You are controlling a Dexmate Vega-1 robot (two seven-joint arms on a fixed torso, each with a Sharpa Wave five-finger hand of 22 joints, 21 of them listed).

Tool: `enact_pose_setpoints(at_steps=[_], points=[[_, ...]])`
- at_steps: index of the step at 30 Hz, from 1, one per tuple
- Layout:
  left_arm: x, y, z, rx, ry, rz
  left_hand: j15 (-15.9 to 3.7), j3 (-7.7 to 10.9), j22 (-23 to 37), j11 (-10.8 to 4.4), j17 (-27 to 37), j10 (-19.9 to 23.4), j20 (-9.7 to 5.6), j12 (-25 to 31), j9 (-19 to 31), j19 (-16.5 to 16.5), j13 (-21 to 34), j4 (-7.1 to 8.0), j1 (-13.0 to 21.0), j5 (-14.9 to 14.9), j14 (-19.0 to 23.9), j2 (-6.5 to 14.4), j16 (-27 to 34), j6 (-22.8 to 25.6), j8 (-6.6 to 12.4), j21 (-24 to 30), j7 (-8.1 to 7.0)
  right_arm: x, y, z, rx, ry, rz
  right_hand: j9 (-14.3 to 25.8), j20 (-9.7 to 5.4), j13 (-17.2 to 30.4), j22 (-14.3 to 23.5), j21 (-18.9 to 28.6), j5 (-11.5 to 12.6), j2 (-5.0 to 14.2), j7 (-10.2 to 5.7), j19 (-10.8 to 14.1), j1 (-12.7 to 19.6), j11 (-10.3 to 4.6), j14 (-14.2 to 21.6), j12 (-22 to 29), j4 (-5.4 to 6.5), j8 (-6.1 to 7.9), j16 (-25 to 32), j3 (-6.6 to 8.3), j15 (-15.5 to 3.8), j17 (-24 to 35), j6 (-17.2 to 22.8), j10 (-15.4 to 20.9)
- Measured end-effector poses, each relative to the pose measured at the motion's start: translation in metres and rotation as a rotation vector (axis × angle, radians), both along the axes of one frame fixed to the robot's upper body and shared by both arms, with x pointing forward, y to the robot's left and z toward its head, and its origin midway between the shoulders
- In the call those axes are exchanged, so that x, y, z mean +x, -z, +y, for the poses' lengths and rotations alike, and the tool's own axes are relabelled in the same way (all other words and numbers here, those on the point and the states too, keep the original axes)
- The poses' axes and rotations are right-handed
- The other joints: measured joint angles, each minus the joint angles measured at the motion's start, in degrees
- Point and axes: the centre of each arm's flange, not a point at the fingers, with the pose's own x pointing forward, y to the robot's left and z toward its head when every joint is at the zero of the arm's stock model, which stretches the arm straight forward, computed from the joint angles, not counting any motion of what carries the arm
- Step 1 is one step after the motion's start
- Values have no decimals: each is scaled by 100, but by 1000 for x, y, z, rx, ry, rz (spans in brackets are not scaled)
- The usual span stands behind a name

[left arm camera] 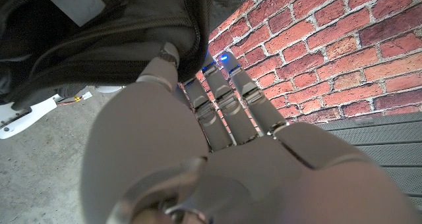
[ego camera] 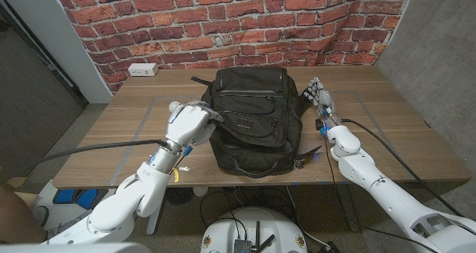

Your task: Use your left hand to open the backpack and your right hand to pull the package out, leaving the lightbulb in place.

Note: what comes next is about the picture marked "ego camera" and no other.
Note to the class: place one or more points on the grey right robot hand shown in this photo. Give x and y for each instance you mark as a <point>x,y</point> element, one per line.
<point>324,98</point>

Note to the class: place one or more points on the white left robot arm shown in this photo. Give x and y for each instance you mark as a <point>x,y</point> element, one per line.
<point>122,204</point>

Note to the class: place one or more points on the blue item on floor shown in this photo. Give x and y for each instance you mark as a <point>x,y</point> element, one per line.
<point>80,198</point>

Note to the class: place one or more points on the white power outlet box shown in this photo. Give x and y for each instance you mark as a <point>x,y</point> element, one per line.
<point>143,69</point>

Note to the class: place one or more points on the cardboard box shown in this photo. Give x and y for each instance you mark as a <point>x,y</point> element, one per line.
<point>16,182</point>

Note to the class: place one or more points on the red brick printed backdrop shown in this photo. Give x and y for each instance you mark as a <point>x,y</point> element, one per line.
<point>230,22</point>

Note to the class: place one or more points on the black backpack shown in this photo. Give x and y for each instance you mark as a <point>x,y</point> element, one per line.
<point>260,134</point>

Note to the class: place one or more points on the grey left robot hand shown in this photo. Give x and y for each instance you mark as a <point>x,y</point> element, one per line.
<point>187,123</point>

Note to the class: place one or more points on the white table leg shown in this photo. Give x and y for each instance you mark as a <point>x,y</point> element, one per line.
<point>154,223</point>

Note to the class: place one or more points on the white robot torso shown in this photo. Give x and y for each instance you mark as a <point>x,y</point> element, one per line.
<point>223,232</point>

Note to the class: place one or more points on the grey table leg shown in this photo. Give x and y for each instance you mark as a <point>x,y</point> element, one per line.
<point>349,212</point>

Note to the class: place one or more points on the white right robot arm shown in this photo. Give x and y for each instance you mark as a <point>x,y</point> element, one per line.
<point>390,197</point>

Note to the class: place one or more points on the black antenna device on torso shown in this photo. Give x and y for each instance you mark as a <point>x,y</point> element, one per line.
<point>243,245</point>

